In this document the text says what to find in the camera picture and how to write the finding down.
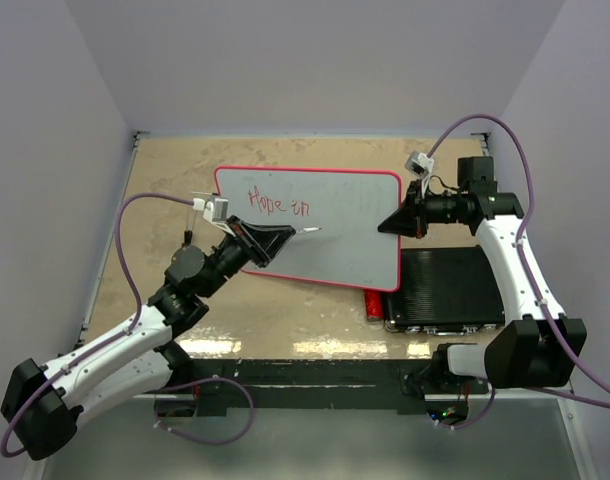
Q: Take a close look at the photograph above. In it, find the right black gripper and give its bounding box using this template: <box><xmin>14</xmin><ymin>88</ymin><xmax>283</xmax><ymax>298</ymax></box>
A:
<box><xmin>379</xmin><ymin>179</ymin><xmax>467</xmax><ymax>239</ymax></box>

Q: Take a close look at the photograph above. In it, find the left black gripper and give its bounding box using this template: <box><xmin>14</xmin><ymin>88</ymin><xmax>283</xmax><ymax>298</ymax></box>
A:
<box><xmin>200</xmin><ymin>215</ymin><xmax>295</xmax><ymax>298</ymax></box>

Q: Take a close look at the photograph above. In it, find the red white marker pen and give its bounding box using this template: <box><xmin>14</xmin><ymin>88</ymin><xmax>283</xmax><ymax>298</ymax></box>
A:
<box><xmin>296</xmin><ymin>227</ymin><xmax>322</xmax><ymax>235</ymax></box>

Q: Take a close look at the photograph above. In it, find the pink framed whiteboard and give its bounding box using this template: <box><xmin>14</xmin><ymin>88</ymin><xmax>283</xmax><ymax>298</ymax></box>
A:
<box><xmin>214</xmin><ymin>166</ymin><xmax>402</xmax><ymax>292</ymax></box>

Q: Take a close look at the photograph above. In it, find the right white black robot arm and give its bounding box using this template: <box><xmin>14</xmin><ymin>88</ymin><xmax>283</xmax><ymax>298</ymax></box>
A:
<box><xmin>378</xmin><ymin>151</ymin><xmax>587</xmax><ymax>393</ymax></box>

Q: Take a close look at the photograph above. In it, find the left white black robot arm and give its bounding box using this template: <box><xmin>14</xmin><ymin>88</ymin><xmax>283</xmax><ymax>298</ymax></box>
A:
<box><xmin>1</xmin><ymin>216</ymin><xmax>297</xmax><ymax>461</ymax></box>

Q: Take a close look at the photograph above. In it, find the black ribbed case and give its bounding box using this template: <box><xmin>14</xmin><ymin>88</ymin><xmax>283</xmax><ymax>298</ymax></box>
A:
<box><xmin>381</xmin><ymin>246</ymin><xmax>505</xmax><ymax>335</ymax></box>

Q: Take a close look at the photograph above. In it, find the red glitter microphone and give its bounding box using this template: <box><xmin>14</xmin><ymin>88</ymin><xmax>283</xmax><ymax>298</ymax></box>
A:
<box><xmin>363</xmin><ymin>290</ymin><xmax>383</xmax><ymax>321</ymax></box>

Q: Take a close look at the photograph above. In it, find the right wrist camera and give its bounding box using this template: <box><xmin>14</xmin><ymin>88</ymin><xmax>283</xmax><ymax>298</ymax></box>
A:
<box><xmin>405</xmin><ymin>151</ymin><xmax>434</xmax><ymax>178</ymax></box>

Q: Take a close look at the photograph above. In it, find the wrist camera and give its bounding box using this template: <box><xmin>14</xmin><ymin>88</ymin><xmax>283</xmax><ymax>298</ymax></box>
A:
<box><xmin>405</xmin><ymin>151</ymin><xmax>434</xmax><ymax>178</ymax></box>
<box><xmin>192</xmin><ymin>195</ymin><xmax>229</xmax><ymax>225</ymax></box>

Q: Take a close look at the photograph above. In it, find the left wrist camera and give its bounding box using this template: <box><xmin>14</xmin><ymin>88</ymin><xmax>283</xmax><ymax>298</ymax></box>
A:
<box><xmin>192</xmin><ymin>195</ymin><xmax>229</xmax><ymax>225</ymax></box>

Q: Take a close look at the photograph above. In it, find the wire whiteboard stand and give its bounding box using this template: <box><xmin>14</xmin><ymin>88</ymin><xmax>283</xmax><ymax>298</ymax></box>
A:
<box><xmin>182</xmin><ymin>192</ymin><xmax>218</xmax><ymax>246</ymax></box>

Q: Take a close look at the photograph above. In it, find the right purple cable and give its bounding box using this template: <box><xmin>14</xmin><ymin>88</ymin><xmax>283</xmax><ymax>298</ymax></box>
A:
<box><xmin>424</xmin><ymin>114</ymin><xmax>610</xmax><ymax>414</ymax></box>

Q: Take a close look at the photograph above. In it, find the purple cable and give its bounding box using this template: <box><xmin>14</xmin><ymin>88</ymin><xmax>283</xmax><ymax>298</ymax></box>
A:
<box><xmin>424</xmin><ymin>114</ymin><xmax>610</xmax><ymax>414</ymax></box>
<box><xmin>0</xmin><ymin>193</ymin><xmax>199</xmax><ymax>459</ymax></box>

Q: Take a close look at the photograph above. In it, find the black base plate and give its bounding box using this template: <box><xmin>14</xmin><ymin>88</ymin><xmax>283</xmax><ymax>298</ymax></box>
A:
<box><xmin>184</xmin><ymin>357</ymin><xmax>491</xmax><ymax>419</ymax></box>

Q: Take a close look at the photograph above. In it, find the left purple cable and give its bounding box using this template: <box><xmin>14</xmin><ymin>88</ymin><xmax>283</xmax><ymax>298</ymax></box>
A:
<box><xmin>0</xmin><ymin>193</ymin><xmax>199</xmax><ymax>459</ymax></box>

